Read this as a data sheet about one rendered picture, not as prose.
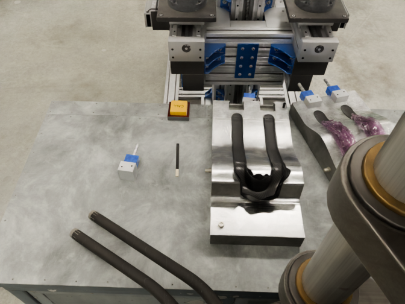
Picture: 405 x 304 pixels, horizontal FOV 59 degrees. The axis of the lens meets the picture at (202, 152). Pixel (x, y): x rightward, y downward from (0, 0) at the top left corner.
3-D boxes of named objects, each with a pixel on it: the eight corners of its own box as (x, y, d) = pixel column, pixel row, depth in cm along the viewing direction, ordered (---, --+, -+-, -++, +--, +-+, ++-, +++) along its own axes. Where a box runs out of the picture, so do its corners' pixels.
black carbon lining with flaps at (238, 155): (229, 117, 125) (231, 96, 117) (275, 118, 125) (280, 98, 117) (231, 204, 103) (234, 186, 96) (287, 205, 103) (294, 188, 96)
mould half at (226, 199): (212, 117, 134) (213, 90, 123) (281, 119, 134) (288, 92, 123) (210, 243, 103) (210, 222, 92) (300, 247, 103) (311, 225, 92)
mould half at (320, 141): (288, 113, 136) (295, 91, 127) (349, 100, 140) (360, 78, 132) (358, 230, 106) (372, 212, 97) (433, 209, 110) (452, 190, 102)
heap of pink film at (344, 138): (314, 122, 125) (320, 106, 119) (360, 113, 128) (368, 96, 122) (353, 183, 109) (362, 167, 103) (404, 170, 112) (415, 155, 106)
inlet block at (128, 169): (131, 148, 125) (129, 138, 120) (145, 150, 124) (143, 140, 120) (120, 179, 117) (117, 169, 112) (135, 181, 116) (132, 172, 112)
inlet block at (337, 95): (316, 85, 141) (320, 75, 137) (328, 83, 142) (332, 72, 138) (332, 108, 134) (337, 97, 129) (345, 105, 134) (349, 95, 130)
